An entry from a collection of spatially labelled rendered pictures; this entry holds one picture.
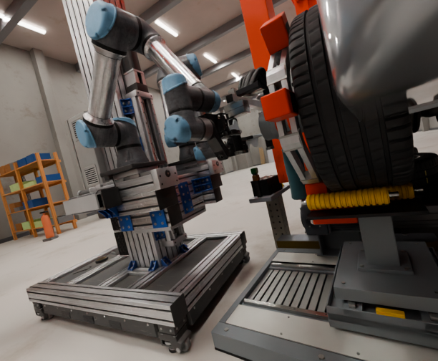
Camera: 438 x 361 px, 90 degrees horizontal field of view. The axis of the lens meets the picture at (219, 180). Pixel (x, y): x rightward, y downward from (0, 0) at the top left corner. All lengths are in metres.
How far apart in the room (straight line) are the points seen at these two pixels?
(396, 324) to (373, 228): 0.29
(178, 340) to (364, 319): 0.69
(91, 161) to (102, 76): 0.70
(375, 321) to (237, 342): 0.46
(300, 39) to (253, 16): 1.01
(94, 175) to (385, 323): 1.52
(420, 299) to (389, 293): 0.07
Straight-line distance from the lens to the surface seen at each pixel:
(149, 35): 1.00
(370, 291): 0.92
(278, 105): 0.66
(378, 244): 1.01
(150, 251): 1.43
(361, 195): 0.85
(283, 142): 0.74
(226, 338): 1.04
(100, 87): 1.00
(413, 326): 0.94
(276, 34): 0.87
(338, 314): 0.96
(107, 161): 1.52
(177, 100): 0.67
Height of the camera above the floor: 0.72
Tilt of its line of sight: 3 degrees down
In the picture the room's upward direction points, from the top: 13 degrees counter-clockwise
